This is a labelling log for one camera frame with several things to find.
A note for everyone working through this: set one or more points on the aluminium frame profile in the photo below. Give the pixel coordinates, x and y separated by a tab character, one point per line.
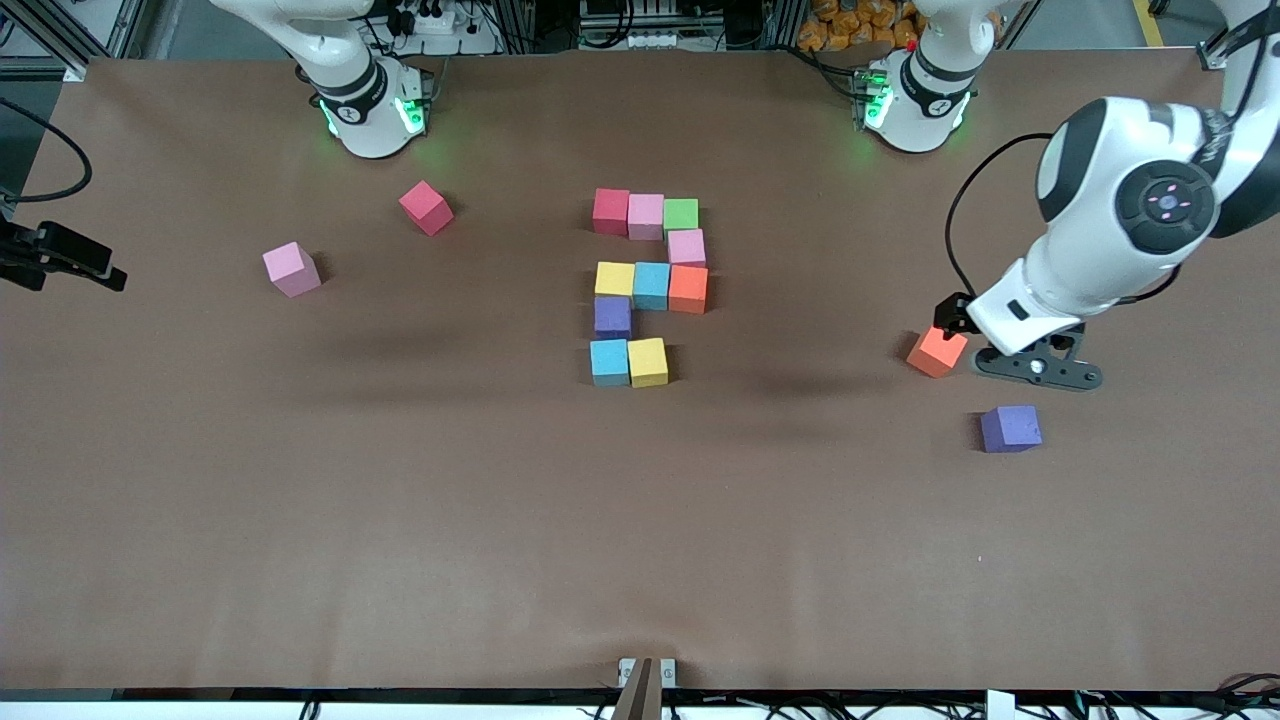
1212	58
76	72

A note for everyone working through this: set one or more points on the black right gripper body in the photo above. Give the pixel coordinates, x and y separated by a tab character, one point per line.
20	251

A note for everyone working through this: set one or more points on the large white power strip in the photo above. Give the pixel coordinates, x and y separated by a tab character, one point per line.
450	42

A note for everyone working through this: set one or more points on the dark equipment rack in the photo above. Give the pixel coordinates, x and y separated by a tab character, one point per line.
720	15

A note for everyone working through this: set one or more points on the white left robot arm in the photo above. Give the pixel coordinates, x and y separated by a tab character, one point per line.
1090	260

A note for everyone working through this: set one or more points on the grey bracket with brown post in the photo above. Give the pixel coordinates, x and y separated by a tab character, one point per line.
645	690

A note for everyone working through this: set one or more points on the white paper tag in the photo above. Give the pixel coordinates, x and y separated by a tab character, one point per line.
1000	705

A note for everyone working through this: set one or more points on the small white power strip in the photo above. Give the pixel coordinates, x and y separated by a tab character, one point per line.
658	40

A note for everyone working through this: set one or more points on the bag of orange fruits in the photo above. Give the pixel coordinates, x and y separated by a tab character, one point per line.
850	25

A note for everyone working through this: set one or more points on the orange foam block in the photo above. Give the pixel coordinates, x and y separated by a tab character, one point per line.
935	352
688	288

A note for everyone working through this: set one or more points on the purple foam block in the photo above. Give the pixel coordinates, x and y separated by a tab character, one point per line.
1010	428
613	316

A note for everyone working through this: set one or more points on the yellow foam block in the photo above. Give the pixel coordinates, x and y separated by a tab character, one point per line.
614	278
648	360

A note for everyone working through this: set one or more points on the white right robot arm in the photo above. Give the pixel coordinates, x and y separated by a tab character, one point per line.
365	100

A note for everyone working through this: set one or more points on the pink foam block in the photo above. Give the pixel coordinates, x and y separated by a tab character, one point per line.
290	266
686	247
645	215

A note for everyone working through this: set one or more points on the green foam block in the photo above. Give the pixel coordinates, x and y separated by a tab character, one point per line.
681	213

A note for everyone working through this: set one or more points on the red foam block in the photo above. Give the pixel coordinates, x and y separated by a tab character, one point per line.
425	205
610	210

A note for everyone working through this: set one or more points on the cyan foam block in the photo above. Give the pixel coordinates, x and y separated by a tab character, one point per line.
609	360
651	285

